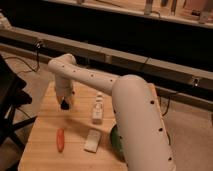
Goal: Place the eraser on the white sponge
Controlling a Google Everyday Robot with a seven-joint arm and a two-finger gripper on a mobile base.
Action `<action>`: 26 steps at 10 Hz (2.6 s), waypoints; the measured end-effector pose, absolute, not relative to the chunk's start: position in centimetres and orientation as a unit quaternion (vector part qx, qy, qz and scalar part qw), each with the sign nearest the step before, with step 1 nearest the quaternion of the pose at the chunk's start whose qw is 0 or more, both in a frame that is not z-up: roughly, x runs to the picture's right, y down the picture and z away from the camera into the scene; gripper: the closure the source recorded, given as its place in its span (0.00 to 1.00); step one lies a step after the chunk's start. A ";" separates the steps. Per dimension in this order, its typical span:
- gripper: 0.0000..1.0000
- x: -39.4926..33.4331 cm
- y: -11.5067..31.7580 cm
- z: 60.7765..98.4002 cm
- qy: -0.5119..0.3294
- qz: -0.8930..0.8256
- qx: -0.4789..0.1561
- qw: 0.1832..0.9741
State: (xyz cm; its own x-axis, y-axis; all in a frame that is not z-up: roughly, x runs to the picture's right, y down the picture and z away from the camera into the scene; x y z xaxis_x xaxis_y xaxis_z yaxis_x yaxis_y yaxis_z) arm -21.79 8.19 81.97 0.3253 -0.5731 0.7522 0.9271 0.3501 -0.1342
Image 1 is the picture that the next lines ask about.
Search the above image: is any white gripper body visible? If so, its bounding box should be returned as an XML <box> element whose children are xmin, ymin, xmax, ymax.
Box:
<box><xmin>55</xmin><ymin>79</ymin><xmax>73</xmax><ymax>105</ymax></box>

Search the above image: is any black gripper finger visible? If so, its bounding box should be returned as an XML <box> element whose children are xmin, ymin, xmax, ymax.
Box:
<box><xmin>60</xmin><ymin>100</ymin><xmax>70</xmax><ymax>110</ymax></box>

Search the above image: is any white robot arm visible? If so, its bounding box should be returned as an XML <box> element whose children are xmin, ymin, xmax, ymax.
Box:
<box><xmin>48</xmin><ymin>54</ymin><xmax>176</xmax><ymax>171</ymax></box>

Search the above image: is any white sponge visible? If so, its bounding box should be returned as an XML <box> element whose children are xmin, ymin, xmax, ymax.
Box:
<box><xmin>84</xmin><ymin>129</ymin><xmax>101</xmax><ymax>153</ymax></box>

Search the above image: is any orange carrot toy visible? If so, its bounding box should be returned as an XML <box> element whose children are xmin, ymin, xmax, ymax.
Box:
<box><xmin>56</xmin><ymin>128</ymin><xmax>64</xmax><ymax>152</ymax></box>

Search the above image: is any black office chair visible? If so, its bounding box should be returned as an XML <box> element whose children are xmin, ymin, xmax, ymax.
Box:
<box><xmin>0</xmin><ymin>54</ymin><xmax>38</xmax><ymax>163</ymax></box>

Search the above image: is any green bowl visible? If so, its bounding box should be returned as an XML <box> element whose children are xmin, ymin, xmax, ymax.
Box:
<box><xmin>110</xmin><ymin>125</ymin><xmax>124</xmax><ymax>160</ymax></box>

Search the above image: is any black cable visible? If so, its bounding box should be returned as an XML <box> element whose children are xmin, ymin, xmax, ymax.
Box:
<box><xmin>3</xmin><ymin>40</ymin><xmax>45</xmax><ymax>75</ymax></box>

